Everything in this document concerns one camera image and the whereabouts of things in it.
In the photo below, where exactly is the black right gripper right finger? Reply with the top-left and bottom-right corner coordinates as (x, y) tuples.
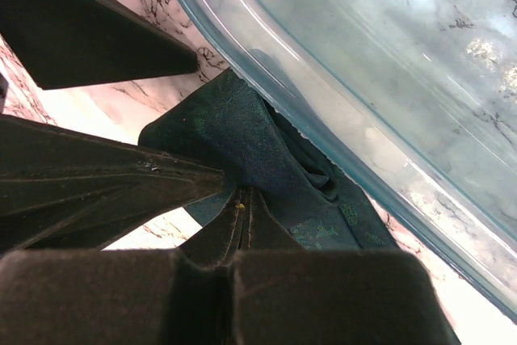
(242, 187), (303, 250)

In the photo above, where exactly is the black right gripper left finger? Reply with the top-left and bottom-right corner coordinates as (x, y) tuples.
(179, 187), (247, 272)

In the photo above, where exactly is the clear blue plastic tub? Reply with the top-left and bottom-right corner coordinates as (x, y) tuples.
(179, 0), (516, 319)

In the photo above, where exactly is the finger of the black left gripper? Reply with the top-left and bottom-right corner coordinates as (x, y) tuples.
(1, 115), (223, 253)
(1, 0), (198, 90)

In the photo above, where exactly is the dark green necktie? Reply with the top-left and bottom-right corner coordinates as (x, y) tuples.
(137, 68), (461, 345)

